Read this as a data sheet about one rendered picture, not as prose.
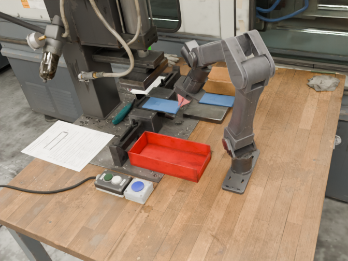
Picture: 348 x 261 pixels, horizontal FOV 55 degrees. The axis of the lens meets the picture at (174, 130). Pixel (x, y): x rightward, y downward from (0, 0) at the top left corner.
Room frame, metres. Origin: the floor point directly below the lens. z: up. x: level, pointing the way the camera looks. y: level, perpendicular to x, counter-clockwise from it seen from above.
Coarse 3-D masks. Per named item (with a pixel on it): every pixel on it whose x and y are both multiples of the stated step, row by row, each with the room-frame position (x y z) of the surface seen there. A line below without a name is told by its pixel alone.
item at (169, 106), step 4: (148, 100) 1.09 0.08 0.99; (152, 100) 1.09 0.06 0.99; (156, 100) 1.09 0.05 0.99; (160, 100) 1.08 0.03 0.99; (164, 100) 1.08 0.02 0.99; (168, 100) 1.07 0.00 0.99; (144, 104) 1.07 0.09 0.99; (148, 104) 1.07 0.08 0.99; (152, 104) 1.06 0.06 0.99; (160, 104) 1.06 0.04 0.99; (164, 104) 1.05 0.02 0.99; (168, 104) 1.05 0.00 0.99; (172, 104) 1.04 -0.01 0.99; (176, 104) 1.04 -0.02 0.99; (180, 104) 1.00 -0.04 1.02; (148, 108) 1.04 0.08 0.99; (152, 108) 1.04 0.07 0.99; (156, 108) 1.03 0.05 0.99; (160, 108) 1.03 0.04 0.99; (164, 108) 1.02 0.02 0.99; (168, 108) 1.02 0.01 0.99; (172, 108) 1.02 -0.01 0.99; (176, 108) 1.01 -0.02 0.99; (172, 112) 0.99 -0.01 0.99; (176, 112) 0.99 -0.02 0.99
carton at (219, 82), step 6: (216, 66) 1.32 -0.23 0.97; (210, 72) 1.33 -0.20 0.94; (216, 72) 1.31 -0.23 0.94; (222, 72) 1.30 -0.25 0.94; (210, 78) 1.33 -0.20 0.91; (216, 78) 1.31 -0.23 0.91; (222, 78) 1.30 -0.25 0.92; (228, 78) 1.28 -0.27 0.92; (210, 84) 1.21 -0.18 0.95; (216, 84) 1.19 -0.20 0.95; (222, 84) 1.18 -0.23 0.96; (228, 84) 1.17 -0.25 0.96; (210, 90) 1.21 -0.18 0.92; (216, 90) 1.19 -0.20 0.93; (222, 90) 1.18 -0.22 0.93; (228, 90) 1.17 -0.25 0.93; (234, 90) 1.15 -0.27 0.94
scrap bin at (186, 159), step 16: (144, 144) 0.93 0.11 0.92; (160, 144) 0.92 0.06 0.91; (176, 144) 0.88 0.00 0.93; (192, 144) 0.85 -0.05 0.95; (208, 144) 0.82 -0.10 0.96; (144, 160) 0.82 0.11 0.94; (160, 160) 0.79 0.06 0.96; (176, 160) 0.83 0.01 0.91; (192, 160) 0.82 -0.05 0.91; (208, 160) 0.80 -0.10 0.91; (176, 176) 0.76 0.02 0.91; (192, 176) 0.73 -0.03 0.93
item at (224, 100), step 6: (204, 96) 1.16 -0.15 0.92; (210, 96) 1.16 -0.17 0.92; (216, 96) 1.15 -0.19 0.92; (222, 96) 1.14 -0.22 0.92; (228, 96) 1.14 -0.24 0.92; (234, 96) 1.13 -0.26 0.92; (204, 102) 1.12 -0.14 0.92; (210, 102) 1.12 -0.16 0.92; (216, 102) 1.11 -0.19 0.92; (222, 102) 1.10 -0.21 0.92; (228, 102) 1.10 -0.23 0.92
